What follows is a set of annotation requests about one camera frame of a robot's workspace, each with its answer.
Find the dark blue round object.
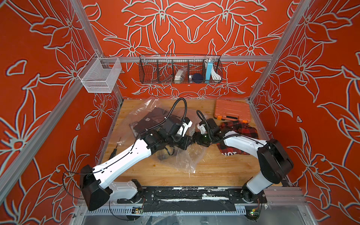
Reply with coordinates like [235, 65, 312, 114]
[192, 73, 204, 84]

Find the white coiled cable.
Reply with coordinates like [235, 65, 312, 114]
[210, 65, 222, 82]

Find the black wire wall basket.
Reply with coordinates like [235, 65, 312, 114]
[138, 54, 224, 84]

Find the red black plaid shirt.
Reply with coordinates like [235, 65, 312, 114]
[216, 120, 259, 156]

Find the orange plastic tool case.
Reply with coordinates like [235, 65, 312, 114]
[214, 99, 251, 124]

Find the white wire wall basket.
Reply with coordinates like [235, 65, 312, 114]
[79, 58, 122, 93]

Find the grey packet in basket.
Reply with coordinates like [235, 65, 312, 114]
[174, 68, 187, 84]

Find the clear plastic vacuum bag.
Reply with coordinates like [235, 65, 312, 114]
[118, 97, 206, 173]

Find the light blue box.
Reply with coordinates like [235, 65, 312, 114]
[205, 60, 213, 83]

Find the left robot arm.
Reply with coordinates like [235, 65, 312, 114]
[78, 97, 193, 211]

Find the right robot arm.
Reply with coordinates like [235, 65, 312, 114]
[193, 110, 294, 203]

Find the yellow green plaid shirt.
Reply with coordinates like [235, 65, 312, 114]
[156, 146, 175, 161]

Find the black handled screwdriver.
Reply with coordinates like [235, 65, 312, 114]
[109, 137, 121, 159]

